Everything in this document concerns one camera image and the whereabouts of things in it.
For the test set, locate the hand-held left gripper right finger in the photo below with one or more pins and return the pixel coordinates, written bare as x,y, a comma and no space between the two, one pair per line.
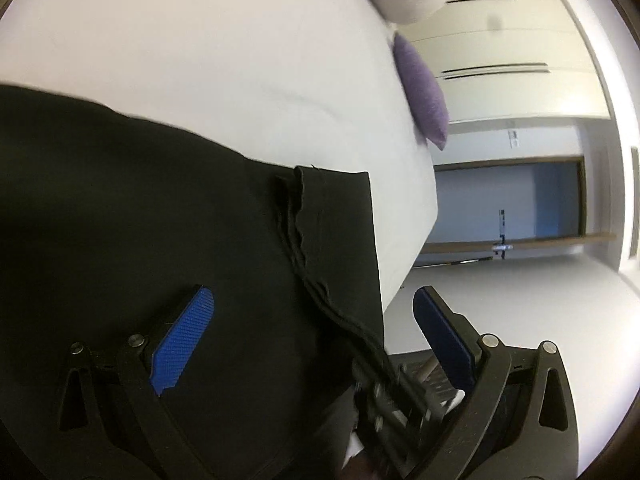
445,335

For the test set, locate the door with brown frame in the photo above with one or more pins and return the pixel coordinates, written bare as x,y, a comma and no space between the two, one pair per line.
525,205

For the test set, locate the white wardrobe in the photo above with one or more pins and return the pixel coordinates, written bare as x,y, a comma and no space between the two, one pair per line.
510,35

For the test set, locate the purple cushion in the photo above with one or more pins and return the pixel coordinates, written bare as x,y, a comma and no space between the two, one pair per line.
425,90

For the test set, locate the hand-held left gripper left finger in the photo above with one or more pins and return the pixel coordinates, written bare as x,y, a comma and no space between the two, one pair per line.
182,340

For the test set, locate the bed with white sheet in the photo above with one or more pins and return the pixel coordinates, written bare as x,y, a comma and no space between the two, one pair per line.
200,35

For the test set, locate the black pants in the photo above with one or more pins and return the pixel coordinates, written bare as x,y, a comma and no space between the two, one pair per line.
150,210

